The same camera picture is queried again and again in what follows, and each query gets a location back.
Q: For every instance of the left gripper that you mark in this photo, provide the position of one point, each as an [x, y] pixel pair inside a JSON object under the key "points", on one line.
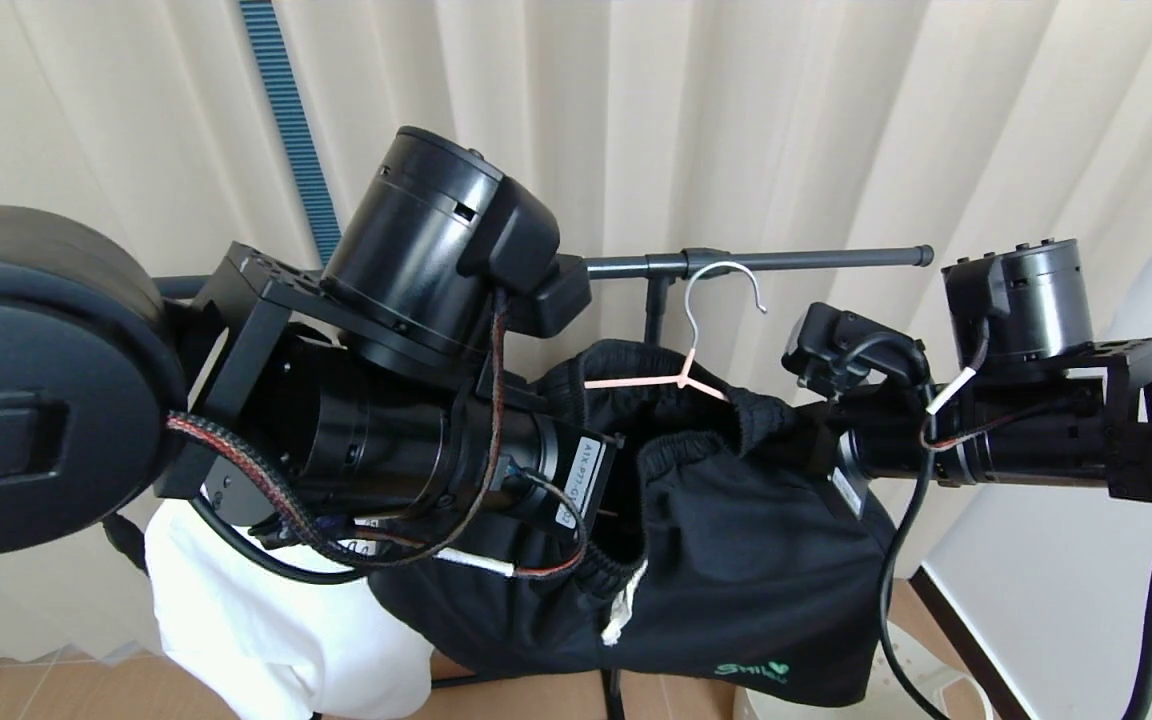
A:
{"points": [[536, 460]]}

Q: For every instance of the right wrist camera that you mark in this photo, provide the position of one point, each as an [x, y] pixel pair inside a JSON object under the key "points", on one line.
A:
{"points": [[836, 345]]}

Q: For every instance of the black garment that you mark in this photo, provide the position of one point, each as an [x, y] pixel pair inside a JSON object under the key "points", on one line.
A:
{"points": [[736, 560]]}

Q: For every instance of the window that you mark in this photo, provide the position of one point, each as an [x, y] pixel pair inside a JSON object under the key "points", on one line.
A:
{"points": [[288, 120]]}

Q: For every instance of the black clothes rack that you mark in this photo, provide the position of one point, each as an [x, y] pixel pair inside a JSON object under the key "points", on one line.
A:
{"points": [[816, 258]]}

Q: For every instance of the pink clothes hanger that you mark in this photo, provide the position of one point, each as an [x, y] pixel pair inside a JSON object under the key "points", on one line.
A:
{"points": [[636, 381]]}

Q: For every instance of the white shirt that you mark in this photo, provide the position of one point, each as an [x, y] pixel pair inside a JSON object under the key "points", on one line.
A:
{"points": [[236, 620]]}

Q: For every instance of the beige curtain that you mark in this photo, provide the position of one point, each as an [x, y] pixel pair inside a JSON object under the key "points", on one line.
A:
{"points": [[86, 100], [786, 120]]}

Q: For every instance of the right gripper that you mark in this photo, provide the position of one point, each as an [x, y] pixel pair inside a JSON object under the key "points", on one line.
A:
{"points": [[896, 440]]}

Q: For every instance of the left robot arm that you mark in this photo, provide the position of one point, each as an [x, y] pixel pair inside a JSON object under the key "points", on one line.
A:
{"points": [[36, 380]]}

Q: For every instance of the white laundry basket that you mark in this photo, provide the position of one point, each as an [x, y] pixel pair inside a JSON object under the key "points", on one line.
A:
{"points": [[936, 690]]}

